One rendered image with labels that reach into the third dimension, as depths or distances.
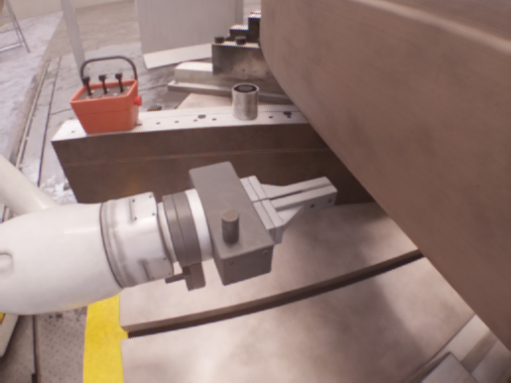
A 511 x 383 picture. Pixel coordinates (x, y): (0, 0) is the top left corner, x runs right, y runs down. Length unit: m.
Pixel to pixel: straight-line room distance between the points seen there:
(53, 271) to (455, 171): 0.40
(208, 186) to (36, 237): 0.18
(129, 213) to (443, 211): 0.33
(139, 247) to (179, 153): 0.73
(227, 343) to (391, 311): 0.51
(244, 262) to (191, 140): 0.72
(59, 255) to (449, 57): 0.41
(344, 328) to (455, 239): 0.62
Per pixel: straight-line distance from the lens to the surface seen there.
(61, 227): 0.29
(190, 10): 3.98
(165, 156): 1.00
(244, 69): 1.91
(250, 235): 0.27
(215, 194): 0.31
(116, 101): 0.93
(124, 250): 0.28
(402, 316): 1.03
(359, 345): 0.94
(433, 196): 0.38
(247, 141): 0.96
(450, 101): 0.35
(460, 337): 1.03
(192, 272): 0.33
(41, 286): 0.30
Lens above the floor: 1.14
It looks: 42 degrees down
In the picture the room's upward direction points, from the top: 1 degrees clockwise
